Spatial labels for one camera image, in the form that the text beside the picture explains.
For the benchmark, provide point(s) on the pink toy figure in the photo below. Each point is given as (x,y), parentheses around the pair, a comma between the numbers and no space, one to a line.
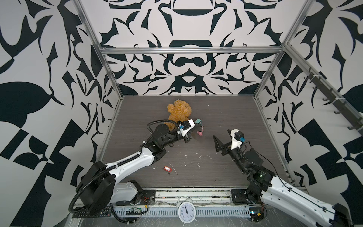
(200,132)

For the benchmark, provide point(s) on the black remote control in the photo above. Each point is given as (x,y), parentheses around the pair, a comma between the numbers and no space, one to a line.
(104,213)

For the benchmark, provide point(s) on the green electronics module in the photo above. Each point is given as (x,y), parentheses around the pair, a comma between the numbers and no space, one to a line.
(257,214)

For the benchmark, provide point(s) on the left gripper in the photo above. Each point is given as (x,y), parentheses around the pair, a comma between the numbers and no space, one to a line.
(186,135)

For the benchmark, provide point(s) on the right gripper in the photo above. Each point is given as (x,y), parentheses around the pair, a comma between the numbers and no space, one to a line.
(223,147)

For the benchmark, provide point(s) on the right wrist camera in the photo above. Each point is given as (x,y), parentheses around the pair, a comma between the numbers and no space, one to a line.
(237,138)

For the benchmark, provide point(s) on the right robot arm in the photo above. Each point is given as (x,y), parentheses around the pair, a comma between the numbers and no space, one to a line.
(267,187)

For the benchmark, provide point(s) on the small circuit board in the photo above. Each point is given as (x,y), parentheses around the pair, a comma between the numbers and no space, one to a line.
(136,212)

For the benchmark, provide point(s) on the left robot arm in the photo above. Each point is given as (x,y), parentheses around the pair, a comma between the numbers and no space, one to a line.
(99,187)

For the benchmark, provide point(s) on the brown teddy bear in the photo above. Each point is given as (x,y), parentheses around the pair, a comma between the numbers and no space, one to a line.
(179,111)

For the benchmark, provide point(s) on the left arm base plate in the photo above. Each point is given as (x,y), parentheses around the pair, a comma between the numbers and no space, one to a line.
(147,196)

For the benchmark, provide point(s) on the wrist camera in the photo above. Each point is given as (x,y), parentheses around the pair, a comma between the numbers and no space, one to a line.
(185,127)
(237,138)

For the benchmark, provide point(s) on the red key tag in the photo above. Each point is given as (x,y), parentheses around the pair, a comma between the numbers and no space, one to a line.
(167,169)

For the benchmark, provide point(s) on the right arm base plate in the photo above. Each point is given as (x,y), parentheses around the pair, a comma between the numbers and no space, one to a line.
(242,196)

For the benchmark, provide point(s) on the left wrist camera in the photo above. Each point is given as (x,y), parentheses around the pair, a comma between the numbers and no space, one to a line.
(185,127)

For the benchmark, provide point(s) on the white alarm clock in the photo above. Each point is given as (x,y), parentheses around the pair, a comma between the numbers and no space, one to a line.
(186,210)

